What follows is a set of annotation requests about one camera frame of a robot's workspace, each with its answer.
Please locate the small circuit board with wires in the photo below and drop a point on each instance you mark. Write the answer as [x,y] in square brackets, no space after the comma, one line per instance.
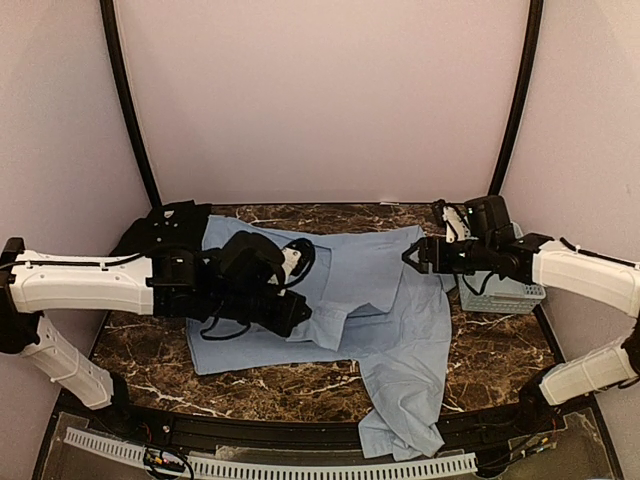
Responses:
[167,463]

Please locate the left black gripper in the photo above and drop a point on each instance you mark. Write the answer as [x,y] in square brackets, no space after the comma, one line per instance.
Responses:
[284,326]

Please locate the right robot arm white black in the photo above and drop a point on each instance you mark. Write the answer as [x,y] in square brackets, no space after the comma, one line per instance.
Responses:
[480,236]

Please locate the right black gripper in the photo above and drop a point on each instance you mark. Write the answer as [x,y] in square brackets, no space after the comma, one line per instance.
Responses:
[439,264]

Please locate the black front rail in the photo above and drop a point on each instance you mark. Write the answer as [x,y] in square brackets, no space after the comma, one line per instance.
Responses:
[470,431]

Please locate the black frame post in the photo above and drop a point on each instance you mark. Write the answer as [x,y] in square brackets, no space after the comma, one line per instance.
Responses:
[123,89]
[525,71]

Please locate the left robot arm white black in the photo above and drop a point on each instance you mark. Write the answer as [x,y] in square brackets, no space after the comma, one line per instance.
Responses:
[249,280]

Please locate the light blue plastic basket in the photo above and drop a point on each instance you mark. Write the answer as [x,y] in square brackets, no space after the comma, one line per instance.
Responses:
[498,296]

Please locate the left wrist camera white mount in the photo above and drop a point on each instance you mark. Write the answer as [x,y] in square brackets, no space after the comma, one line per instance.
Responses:
[299,258]

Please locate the light blue long sleeve shirt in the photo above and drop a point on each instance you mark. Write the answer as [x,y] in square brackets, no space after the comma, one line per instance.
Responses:
[368,306]

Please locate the right black frame post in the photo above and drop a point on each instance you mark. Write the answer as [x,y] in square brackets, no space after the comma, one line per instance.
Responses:
[525,71]

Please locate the left black frame post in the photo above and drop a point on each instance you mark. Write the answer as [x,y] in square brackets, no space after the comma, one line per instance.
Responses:
[123,89]

